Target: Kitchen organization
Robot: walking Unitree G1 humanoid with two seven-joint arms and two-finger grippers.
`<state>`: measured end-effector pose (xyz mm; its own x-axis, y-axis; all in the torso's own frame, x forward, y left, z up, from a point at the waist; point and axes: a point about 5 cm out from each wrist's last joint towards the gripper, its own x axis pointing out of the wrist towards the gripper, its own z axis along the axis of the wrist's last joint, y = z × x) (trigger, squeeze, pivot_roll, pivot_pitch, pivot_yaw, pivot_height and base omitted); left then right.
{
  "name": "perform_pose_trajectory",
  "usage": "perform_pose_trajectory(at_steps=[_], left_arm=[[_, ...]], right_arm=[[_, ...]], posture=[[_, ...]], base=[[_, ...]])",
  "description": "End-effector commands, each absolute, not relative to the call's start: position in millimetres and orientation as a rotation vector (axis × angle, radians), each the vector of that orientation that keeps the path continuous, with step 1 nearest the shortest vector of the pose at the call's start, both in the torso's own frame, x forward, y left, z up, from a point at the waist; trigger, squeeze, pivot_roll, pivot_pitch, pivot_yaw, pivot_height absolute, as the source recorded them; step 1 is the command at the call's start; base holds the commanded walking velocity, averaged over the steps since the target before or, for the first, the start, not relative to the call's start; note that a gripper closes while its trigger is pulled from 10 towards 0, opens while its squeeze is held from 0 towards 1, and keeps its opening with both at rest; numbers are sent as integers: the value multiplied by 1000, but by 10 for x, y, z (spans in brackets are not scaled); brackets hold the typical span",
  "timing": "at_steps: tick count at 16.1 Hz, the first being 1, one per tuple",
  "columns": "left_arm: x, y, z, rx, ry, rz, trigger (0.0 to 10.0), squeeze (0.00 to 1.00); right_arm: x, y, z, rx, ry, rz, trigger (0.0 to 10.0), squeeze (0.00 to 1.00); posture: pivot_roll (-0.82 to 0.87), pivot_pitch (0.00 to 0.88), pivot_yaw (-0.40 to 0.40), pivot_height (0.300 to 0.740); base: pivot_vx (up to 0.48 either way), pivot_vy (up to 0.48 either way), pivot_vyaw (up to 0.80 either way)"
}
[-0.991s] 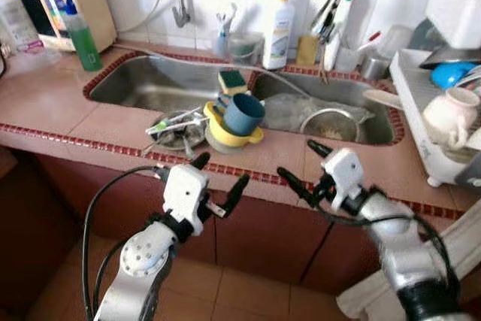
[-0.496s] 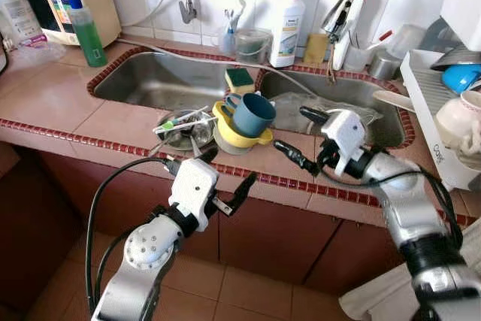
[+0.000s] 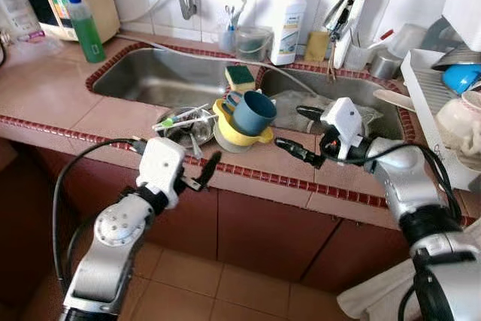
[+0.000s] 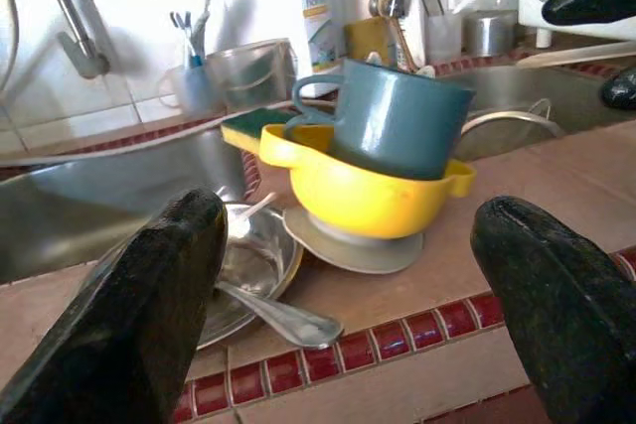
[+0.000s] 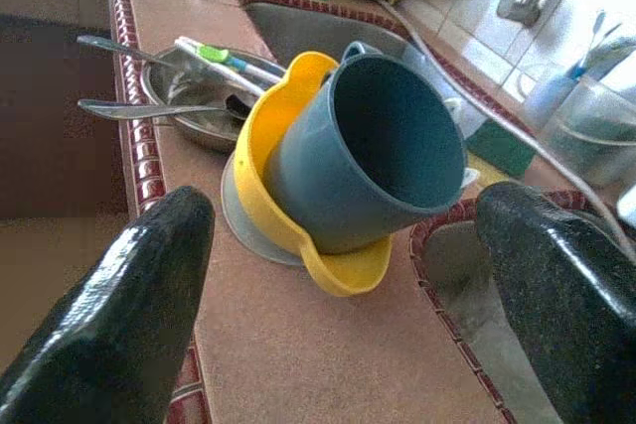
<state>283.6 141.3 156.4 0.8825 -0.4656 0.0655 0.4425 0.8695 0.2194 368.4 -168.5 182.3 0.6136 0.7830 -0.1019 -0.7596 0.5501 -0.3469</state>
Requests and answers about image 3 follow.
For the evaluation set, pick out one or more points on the white ceramic jug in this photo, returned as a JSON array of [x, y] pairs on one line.
[[458, 125]]

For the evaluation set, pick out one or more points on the steel pot lid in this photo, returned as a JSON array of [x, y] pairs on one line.
[[458, 58]]

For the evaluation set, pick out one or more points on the blue and white toothbrush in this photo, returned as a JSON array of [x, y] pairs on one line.
[[237, 13]]

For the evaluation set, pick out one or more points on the clear toothbrush cup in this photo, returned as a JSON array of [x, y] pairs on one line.
[[228, 41]]

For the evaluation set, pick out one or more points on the flat yellow sponge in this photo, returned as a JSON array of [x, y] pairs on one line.
[[317, 46]]

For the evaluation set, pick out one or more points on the green dish soap bottle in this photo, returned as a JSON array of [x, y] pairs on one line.
[[89, 39]]

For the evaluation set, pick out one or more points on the blue bowl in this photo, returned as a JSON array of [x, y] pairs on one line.
[[460, 79]]

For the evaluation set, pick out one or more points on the clear plastic cup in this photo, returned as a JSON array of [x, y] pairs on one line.
[[358, 58]]

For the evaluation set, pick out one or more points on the white detergent bottle yellow cap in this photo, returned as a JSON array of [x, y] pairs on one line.
[[287, 35]]

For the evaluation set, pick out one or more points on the green and yellow sponge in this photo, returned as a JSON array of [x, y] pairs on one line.
[[240, 77]]

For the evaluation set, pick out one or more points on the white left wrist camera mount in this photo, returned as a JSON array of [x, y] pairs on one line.
[[161, 167]]

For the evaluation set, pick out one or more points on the brown base cabinet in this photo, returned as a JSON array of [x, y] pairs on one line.
[[255, 231]]

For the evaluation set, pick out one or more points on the clear plastic bag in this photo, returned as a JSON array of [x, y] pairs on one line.
[[293, 107]]

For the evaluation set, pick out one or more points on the yellow plastic cup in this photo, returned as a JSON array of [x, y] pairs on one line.
[[244, 139]]

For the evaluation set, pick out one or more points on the steel sink basin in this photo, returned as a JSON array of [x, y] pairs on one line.
[[353, 88], [150, 80]]

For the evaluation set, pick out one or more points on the steel cup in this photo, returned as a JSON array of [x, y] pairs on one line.
[[385, 65]]

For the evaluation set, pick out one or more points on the clear packet with pink label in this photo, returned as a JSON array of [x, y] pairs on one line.
[[30, 44]]

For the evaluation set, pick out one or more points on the clear plastic container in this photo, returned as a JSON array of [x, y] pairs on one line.
[[407, 39]]

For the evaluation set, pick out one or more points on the large white plastic bottle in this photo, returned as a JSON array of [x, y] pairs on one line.
[[16, 9]]

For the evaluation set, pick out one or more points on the beige rice paddle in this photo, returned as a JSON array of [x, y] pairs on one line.
[[391, 99]]

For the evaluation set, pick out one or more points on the steel strainer bowl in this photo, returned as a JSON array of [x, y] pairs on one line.
[[372, 122]]

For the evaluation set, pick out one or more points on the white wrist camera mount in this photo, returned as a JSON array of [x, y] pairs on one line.
[[344, 122], [161, 167]]

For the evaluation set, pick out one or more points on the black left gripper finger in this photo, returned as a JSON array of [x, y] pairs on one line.
[[211, 167]]

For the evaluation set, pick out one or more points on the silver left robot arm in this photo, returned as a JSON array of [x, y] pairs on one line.
[[105, 261]]

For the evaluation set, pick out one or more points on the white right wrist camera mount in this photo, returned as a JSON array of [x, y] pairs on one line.
[[344, 122]]

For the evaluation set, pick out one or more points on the white chopstick with green end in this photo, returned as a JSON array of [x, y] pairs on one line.
[[167, 121]]

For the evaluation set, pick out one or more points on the blue mug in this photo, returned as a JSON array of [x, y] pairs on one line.
[[254, 114]]

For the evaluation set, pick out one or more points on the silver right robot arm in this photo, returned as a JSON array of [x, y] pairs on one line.
[[406, 178]]

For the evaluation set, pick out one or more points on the white dish rack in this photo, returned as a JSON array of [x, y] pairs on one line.
[[421, 103]]

